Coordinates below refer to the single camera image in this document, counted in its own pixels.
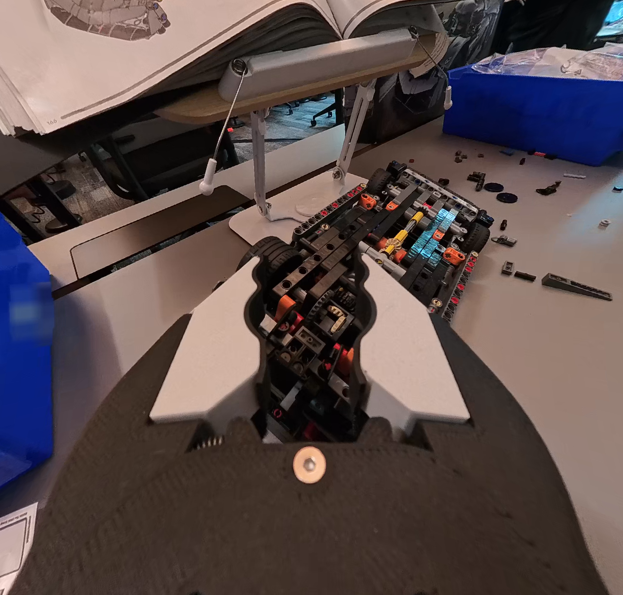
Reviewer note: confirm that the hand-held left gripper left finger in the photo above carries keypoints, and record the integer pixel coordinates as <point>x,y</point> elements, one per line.
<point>209,366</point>

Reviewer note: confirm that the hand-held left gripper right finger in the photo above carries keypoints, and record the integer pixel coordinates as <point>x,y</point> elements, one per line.
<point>416,366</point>

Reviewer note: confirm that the lego car model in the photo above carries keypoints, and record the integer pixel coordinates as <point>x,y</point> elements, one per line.
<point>350,234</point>

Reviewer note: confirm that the black lego connector piece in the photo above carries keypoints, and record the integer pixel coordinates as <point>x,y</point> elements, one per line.
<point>478,178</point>
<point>550,189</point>

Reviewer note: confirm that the black lego pin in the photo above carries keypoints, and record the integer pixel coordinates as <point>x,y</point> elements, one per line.
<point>524,275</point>

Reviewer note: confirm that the dark grey lego piece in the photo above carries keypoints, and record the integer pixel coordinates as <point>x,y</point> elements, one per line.
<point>505,240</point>

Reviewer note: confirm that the dark grey lego wedge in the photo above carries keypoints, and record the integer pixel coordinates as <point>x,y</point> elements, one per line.
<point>569,284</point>

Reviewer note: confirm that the black lego disc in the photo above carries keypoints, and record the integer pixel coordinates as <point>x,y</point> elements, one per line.
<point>506,196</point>
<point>494,187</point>

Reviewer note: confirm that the blue plastic storage bin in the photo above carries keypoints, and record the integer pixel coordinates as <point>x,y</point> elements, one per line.
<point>24,410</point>
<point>525,113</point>

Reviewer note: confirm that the white printed paper sheet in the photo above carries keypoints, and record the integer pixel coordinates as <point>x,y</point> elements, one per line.
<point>17,541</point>

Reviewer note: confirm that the dark printed cardboard box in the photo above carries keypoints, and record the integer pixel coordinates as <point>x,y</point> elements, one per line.
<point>404,103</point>

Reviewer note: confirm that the open instruction book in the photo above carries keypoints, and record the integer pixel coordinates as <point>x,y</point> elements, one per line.
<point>146,69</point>

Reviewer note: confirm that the white paper tag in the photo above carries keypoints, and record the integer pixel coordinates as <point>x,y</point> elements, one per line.
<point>431,54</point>

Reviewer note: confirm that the white book stand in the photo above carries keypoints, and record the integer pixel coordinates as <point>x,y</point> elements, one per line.
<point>316,62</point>

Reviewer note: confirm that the clear plastic bags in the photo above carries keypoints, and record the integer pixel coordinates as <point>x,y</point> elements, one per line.
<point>550,62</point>

